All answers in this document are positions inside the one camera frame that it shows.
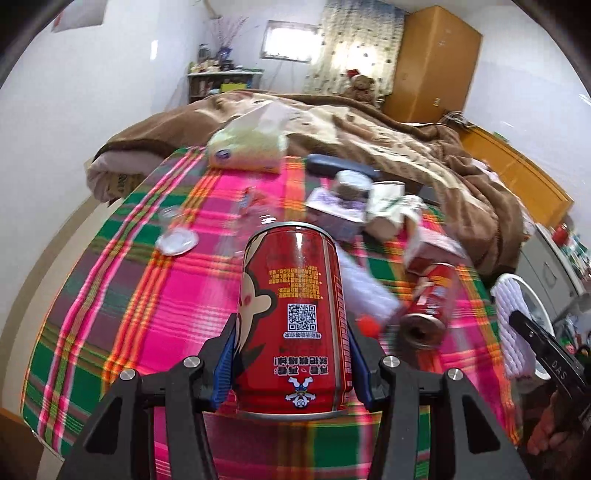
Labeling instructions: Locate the red drink can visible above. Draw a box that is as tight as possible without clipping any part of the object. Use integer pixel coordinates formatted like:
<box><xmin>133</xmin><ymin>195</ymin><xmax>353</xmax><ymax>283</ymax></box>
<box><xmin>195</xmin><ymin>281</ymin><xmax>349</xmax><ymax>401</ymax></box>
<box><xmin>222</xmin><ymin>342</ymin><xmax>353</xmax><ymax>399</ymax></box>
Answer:
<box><xmin>400</xmin><ymin>263</ymin><xmax>460</xmax><ymax>350</ymax></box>
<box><xmin>233</xmin><ymin>222</ymin><xmax>353</xmax><ymax>420</ymax></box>

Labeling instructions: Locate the white paper carton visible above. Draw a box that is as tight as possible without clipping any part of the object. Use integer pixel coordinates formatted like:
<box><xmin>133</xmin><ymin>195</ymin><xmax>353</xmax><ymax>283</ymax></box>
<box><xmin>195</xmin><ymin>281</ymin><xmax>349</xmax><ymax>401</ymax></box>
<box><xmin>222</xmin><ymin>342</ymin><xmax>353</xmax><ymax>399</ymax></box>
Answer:
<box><xmin>365</xmin><ymin>181</ymin><xmax>426</xmax><ymax>242</ymax></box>

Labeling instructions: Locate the clear plastic cup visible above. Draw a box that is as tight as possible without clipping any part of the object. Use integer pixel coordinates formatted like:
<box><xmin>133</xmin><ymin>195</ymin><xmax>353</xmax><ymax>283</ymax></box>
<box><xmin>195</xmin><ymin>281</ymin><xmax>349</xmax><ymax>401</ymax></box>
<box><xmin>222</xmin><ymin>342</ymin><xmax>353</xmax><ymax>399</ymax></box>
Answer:
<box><xmin>218</xmin><ymin>186</ymin><xmax>283</xmax><ymax>259</ymax></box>

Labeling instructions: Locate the white trash basket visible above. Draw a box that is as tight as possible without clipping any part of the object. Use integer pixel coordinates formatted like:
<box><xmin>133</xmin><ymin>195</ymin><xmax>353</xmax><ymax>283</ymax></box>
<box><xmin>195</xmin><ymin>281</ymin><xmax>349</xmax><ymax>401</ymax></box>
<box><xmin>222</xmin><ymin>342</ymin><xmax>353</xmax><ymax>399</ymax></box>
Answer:
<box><xmin>490</xmin><ymin>273</ymin><xmax>555</xmax><ymax>381</ymax></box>

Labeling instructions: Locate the person's right hand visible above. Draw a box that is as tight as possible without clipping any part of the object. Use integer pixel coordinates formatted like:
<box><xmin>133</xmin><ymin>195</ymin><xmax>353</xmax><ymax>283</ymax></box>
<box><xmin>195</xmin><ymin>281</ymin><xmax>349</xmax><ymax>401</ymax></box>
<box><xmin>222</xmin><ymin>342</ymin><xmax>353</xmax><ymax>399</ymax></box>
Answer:
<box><xmin>526</xmin><ymin>391</ymin><xmax>580</xmax><ymax>458</ymax></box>

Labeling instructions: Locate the grey cabinet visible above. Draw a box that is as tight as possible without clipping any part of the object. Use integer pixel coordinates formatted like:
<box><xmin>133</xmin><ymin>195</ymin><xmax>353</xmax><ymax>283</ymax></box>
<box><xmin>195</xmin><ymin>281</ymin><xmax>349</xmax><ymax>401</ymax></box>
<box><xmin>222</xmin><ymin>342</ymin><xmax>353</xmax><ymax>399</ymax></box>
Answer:
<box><xmin>516</xmin><ymin>223</ymin><xmax>590</xmax><ymax>320</ymax></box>

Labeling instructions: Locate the red drink can lying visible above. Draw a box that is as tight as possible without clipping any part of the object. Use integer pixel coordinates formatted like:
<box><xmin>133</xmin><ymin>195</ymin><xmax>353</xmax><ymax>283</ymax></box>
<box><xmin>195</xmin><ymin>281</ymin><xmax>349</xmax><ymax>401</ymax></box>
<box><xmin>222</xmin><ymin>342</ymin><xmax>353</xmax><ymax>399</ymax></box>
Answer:
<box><xmin>400</xmin><ymin>263</ymin><xmax>460</xmax><ymax>350</ymax></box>

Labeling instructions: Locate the wooden headboard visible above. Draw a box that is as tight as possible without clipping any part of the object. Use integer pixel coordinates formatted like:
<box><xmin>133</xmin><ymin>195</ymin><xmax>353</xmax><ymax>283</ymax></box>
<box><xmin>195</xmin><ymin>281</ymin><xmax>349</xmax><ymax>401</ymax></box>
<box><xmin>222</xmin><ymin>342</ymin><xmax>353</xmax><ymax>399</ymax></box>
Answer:
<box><xmin>452</xmin><ymin>125</ymin><xmax>574</xmax><ymax>228</ymax></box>

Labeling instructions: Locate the white crumpled tissue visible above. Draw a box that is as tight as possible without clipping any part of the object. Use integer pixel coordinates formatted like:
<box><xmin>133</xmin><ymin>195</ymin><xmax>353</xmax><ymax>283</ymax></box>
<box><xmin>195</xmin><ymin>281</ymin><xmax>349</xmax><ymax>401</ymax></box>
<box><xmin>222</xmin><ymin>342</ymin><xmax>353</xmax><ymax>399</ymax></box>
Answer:
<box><xmin>337</xmin><ymin>245</ymin><xmax>404</xmax><ymax>327</ymax></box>

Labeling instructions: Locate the red white cigarette box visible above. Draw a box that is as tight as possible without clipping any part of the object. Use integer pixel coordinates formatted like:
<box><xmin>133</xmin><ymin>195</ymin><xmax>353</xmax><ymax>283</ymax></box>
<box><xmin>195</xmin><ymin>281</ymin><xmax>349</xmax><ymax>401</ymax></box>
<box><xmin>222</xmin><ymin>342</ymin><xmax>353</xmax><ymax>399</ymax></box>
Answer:
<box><xmin>403</xmin><ymin>226</ymin><xmax>469</xmax><ymax>274</ymax></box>

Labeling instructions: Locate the clear plastic lid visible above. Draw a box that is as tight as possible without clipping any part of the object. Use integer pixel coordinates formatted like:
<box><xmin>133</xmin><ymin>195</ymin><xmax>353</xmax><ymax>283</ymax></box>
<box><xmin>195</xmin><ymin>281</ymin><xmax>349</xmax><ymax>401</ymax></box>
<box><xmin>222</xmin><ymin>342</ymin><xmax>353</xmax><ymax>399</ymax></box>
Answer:
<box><xmin>155</xmin><ymin>227</ymin><xmax>199</xmax><ymax>256</ymax></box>

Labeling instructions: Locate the brown fleece blanket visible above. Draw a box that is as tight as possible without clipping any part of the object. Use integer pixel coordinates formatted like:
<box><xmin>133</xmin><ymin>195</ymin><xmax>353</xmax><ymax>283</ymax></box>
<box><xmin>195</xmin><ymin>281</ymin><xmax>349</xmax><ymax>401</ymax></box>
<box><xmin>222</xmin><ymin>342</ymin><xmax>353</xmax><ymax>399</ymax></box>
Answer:
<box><xmin>86</xmin><ymin>90</ymin><xmax>525</xmax><ymax>276</ymax></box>

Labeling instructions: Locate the purple white small box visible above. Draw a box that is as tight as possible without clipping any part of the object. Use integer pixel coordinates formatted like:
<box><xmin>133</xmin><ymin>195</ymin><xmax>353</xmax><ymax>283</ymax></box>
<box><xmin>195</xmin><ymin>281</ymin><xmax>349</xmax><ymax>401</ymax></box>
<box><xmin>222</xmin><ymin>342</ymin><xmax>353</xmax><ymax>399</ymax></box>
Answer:
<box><xmin>304</xmin><ymin>187</ymin><xmax>366</xmax><ymax>244</ymax></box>

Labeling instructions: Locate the grey round jar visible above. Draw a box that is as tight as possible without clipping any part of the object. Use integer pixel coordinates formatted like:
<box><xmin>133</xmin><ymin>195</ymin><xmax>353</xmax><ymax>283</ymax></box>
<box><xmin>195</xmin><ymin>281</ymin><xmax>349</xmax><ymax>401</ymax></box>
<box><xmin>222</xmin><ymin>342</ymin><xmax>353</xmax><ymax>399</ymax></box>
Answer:
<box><xmin>332</xmin><ymin>170</ymin><xmax>373</xmax><ymax>200</ymax></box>

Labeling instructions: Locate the dark blue glasses case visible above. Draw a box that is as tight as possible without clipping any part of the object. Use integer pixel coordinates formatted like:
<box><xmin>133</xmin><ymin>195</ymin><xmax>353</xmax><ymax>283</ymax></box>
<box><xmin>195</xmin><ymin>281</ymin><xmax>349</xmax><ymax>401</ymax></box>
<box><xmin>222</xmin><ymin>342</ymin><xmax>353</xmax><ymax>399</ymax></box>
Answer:
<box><xmin>304</xmin><ymin>154</ymin><xmax>381</xmax><ymax>181</ymax></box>

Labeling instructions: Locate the tissue pack green white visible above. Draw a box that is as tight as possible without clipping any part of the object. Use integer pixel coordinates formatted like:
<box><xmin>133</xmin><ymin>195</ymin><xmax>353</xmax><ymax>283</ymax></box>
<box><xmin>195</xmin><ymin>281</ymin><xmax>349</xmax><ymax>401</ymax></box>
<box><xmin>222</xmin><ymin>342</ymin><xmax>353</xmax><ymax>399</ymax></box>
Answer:
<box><xmin>205</xmin><ymin>101</ymin><xmax>293</xmax><ymax>174</ymax></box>

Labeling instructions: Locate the wooden wardrobe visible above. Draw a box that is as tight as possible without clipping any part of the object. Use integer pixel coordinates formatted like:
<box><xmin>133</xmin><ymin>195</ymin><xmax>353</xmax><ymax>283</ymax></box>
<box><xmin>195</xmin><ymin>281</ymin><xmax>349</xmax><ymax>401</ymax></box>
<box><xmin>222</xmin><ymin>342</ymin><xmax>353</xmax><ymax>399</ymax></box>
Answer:
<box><xmin>383</xmin><ymin>6</ymin><xmax>482</xmax><ymax>123</ymax></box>

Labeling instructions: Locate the brown teddy bear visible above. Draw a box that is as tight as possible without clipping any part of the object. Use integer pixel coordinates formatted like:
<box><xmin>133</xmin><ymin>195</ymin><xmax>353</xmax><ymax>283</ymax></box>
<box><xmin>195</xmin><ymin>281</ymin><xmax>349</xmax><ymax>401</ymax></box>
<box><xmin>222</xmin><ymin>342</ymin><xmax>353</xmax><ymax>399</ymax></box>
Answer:
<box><xmin>342</xmin><ymin>69</ymin><xmax>376</xmax><ymax>105</ymax></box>

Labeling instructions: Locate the cluttered side shelf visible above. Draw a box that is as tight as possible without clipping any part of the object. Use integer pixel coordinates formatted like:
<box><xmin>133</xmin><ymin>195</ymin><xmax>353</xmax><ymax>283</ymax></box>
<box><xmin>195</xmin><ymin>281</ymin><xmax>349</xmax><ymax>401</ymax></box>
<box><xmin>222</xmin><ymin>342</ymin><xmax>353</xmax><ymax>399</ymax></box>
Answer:
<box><xmin>187</xmin><ymin>69</ymin><xmax>263</xmax><ymax>103</ymax></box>

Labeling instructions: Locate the floral window curtain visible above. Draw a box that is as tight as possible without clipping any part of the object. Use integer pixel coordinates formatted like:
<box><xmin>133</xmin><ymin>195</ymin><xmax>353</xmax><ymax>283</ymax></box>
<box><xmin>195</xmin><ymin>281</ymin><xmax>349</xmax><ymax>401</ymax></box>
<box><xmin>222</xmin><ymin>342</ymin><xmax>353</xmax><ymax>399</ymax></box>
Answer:
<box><xmin>304</xmin><ymin>1</ymin><xmax>406</xmax><ymax>104</ymax></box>

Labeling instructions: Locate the vase with dry branches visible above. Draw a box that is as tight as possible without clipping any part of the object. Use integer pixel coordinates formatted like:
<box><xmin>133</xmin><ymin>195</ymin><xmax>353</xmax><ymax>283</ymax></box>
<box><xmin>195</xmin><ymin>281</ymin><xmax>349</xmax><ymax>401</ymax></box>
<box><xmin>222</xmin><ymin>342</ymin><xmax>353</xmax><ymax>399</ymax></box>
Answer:
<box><xmin>211</xmin><ymin>16</ymin><xmax>247</xmax><ymax>63</ymax></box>

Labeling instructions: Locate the wall poster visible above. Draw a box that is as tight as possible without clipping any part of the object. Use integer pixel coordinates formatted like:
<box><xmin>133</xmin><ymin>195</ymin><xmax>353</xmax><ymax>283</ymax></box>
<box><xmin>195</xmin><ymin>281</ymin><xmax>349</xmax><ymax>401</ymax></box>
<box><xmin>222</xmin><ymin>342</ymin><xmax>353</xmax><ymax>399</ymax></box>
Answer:
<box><xmin>52</xmin><ymin>0</ymin><xmax>108</xmax><ymax>33</ymax></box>

